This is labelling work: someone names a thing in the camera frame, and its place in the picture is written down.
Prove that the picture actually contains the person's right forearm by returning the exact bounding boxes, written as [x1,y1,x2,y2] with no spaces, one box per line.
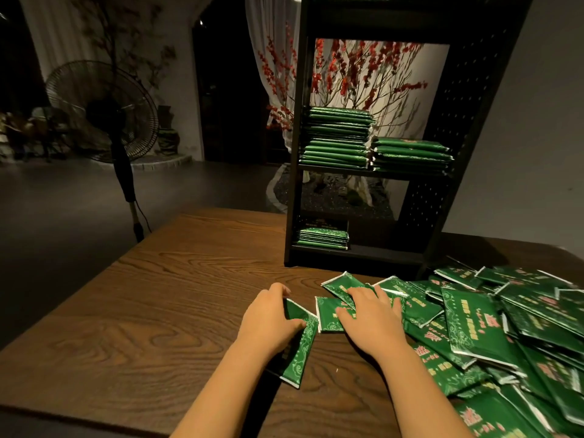
[376,346,476,438]

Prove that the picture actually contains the white curtain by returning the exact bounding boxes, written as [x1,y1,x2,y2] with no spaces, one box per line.
[18,0,94,84]
[243,0,303,148]

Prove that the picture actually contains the pile of green packets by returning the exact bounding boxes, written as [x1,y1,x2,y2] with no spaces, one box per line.
[278,260,584,438]

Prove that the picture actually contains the dark vase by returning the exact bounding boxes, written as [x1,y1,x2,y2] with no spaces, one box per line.
[154,105,182,158]

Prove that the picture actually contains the red berry branches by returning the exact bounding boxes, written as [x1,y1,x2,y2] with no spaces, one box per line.
[257,36,430,142]

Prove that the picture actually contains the person's left hand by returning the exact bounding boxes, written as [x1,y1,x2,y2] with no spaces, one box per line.
[235,282,310,362]

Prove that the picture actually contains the bare branched tree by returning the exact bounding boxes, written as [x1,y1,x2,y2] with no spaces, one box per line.
[71,0,180,99]

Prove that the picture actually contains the black standing fan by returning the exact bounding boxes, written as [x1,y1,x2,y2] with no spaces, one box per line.
[46,59,162,243]

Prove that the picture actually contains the black metal shelf rack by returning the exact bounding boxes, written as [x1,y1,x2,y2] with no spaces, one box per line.
[283,0,536,276]

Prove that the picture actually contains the person's right hand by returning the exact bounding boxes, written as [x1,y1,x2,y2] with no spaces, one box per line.
[334,284,410,364]

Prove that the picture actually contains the person's left forearm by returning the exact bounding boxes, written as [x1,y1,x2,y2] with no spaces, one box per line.
[172,346,286,438]

